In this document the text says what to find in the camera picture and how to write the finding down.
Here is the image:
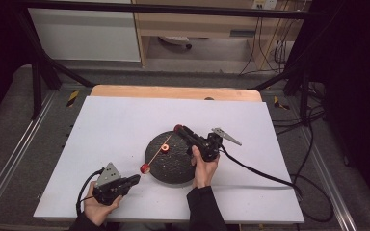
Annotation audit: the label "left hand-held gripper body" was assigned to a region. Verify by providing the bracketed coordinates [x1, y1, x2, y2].
[92, 162, 131, 207]

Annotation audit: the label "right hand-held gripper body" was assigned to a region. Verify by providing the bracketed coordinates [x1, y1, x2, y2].
[190, 127, 243, 163]

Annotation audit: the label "black round plate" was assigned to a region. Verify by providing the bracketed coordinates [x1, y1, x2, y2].
[145, 130, 206, 185]

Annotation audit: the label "thin wooden skewer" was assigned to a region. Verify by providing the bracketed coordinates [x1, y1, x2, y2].
[139, 135, 172, 177]

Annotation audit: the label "person's right hand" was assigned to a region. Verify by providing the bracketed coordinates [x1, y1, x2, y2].
[190, 145, 221, 190]

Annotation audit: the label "person's left hand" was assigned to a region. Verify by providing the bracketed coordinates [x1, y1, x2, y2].
[83, 181, 123, 227]

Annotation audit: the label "wooden table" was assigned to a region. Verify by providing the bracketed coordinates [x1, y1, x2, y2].
[90, 84, 263, 103]

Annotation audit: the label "white board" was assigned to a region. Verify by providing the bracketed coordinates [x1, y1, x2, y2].
[33, 95, 305, 225]

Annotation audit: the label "yellow black striped tape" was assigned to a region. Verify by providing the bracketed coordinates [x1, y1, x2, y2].
[66, 90, 80, 108]
[273, 95, 291, 111]

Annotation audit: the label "grey chair base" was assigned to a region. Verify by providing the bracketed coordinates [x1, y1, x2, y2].
[158, 35, 194, 51]

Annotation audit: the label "light wooden desk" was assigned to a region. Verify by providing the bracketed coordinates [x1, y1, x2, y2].
[131, 0, 309, 73]

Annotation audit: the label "white cabinet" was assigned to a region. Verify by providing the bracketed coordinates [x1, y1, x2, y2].
[28, 0, 142, 63]

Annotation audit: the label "white power strip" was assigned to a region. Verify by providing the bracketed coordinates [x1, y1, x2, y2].
[251, 0, 279, 11]

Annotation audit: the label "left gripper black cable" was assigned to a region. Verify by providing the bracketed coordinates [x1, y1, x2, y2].
[75, 167, 106, 217]

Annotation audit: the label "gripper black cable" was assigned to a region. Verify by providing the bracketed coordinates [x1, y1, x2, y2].
[219, 144, 334, 223]
[75, 167, 106, 217]

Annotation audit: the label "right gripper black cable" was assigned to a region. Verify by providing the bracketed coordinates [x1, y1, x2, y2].
[219, 144, 334, 223]

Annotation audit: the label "aluminium rail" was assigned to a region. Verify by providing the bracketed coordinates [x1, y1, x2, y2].
[0, 91, 56, 211]
[302, 127, 358, 231]

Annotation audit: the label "black floor cables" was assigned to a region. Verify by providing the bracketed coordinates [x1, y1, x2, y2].
[272, 81, 327, 137]

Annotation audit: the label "hanging black cables bundle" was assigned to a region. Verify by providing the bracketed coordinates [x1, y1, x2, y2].
[239, 13, 291, 77]

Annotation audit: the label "black metal frame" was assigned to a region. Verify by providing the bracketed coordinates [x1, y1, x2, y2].
[13, 0, 313, 121]

